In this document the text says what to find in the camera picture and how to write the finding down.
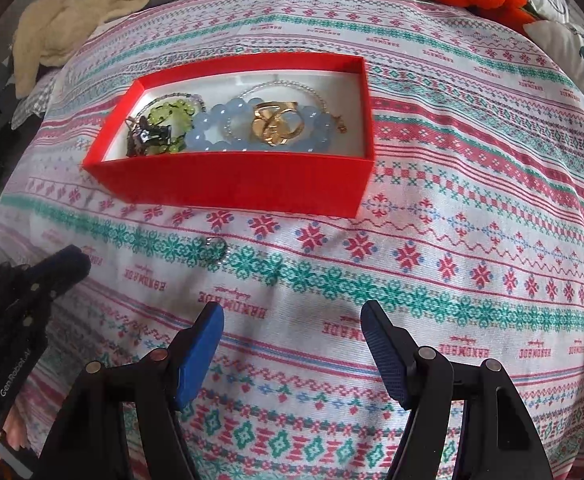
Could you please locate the small silver ring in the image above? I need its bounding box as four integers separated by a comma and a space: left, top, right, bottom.
201, 235, 229, 264

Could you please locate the light blue bead bracelet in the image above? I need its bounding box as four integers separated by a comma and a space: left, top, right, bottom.
185, 96, 334, 154

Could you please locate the green bead black cord bracelet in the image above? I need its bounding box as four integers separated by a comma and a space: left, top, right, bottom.
143, 98, 199, 155

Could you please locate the multicolour seed bead bangle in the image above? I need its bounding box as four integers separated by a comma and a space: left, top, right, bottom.
137, 92, 206, 124

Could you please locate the gold flower ring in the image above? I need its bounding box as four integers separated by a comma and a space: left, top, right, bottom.
249, 100, 306, 148

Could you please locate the left hand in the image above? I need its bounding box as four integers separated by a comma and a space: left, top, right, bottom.
0, 405, 30, 461

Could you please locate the patterned red green bedspread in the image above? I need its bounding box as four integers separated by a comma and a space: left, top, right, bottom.
0, 0, 584, 479

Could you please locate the beige quilted blanket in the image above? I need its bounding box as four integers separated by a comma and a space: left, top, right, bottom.
12, 0, 150, 100

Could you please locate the red cardboard box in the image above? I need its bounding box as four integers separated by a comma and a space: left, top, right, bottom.
83, 52, 374, 218

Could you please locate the white deer print pillow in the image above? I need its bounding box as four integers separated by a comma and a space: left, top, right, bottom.
524, 21, 584, 94

